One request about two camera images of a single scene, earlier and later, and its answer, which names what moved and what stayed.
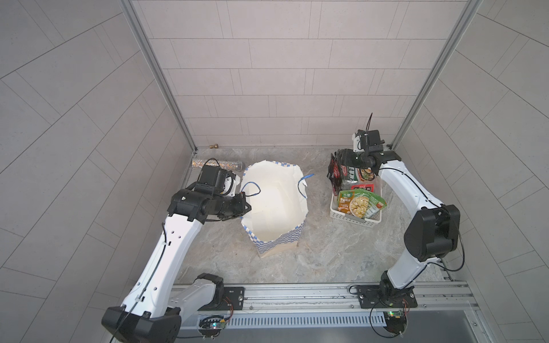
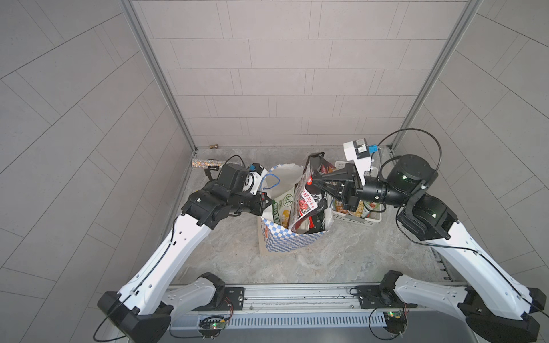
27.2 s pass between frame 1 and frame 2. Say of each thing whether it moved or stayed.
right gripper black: moved
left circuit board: stayed
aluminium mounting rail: stayed
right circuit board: stayed
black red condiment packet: moved
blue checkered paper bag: moved
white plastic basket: stayed
